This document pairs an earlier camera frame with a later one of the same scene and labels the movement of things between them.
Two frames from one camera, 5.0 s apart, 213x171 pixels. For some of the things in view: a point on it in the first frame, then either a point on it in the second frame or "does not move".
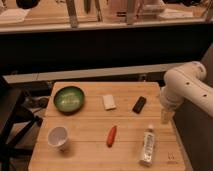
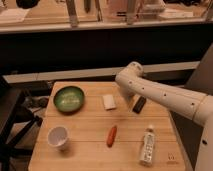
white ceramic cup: (58, 137) does not move
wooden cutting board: (105, 126) does not move
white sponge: (108, 102) does not move
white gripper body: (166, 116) -> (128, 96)
